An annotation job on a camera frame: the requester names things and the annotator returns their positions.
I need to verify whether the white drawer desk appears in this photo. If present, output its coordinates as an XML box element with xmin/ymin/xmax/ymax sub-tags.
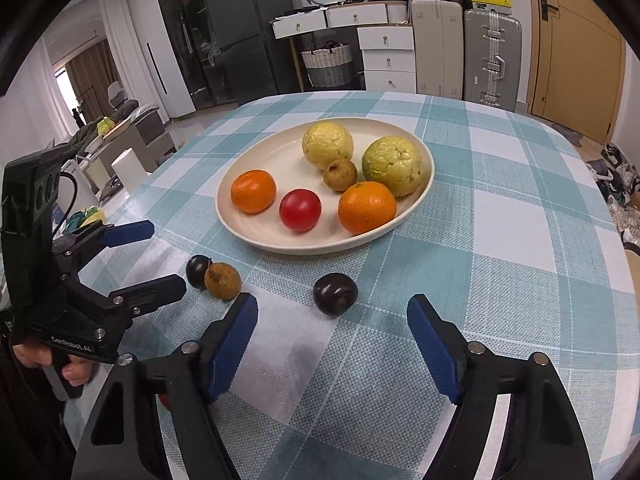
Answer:
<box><xmin>271</xmin><ymin>1</ymin><xmax>416</xmax><ymax>93</ymax></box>

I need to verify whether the person's left hand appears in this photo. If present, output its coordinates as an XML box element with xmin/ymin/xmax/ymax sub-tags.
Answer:
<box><xmin>12</xmin><ymin>341</ymin><xmax>99</xmax><ymax>388</ymax></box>

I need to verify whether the yellow black box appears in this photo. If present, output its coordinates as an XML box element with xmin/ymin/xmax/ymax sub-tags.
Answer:
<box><xmin>470</xmin><ymin>0</ymin><xmax>512</xmax><ymax>15</ymax></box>

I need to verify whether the red tomato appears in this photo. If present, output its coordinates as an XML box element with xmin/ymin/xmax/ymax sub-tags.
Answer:
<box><xmin>279</xmin><ymin>188</ymin><xmax>322</xmax><ymax>233</ymax></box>

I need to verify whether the woven laundry basket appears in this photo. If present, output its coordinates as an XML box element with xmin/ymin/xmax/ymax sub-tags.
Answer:
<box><xmin>302</xmin><ymin>40</ymin><xmax>356</xmax><ymax>89</ymax></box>

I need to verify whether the green guava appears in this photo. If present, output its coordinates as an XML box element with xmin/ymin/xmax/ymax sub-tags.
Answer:
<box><xmin>361</xmin><ymin>136</ymin><xmax>425</xmax><ymax>198</ymax></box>

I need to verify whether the silver suitcase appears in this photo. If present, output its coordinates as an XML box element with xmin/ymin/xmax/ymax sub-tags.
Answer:
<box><xmin>463</xmin><ymin>9</ymin><xmax>522</xmax><ymax>112</ymax></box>

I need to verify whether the teal plaid tablecloth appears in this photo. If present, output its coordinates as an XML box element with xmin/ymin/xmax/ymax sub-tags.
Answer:
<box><xmin>81</xmin><ymin>92</ymin><xmax>639</xmax><ymax>479</ymax></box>

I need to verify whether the white cylinder bin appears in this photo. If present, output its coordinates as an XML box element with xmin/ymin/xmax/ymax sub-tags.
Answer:
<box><xmin>112</xmin><ymin>148</ymin><xmax>150</xmax><ymax>194</ymax></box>

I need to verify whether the dark purple plum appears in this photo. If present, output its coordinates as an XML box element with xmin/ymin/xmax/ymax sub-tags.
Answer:
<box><xmin>186</xmin><ymin>255</ymin><xmax>212</xmax><ymax>290</ymax></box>

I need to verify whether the black refrigerator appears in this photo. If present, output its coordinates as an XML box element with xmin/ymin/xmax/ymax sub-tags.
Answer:
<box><xmin>205</xmin><ymin>0</ymin><xmax>299</xmax><ymax>105</ymax></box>

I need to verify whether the brown russet fruit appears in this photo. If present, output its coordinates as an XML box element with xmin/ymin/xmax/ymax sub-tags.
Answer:
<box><xmin>204</xmin><ymin>262</ymin><xmax>242</xmax><ymax>301</ymax></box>

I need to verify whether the wooden door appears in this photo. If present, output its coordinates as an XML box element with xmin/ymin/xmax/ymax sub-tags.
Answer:
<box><xmin>527</xmin><ymin>0</ymin><xmax>626</xmax><ymax>144</ymax></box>

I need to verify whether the orange tangerine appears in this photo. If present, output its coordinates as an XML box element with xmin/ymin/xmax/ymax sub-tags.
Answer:
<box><xmin>337</xmin><ymin>181</ymin><xmax>397</xmax><ymax>235</ymax></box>
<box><xmin>230</xmin><ymin>169</ymin><xmax>277</xmax><ymax>214</ymax></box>

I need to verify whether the yellow-green guava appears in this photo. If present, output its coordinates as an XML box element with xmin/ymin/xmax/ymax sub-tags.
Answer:
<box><xmin>302</xmin><ymin>122</ymin><xmax>354</xmax><ymax>171</ymax></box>

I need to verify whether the beige suitcase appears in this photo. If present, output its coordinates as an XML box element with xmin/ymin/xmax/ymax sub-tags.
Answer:
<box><xmin>411</xmin><ymin>0</ymin><xmax>464</xmax><ymax>100</ymax></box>

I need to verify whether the small brown longan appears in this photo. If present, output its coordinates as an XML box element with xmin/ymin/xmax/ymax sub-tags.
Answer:
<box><xmin>323</xmin><ymin>159</ymin><xmax>358</xmax><ymax>193</ymax></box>

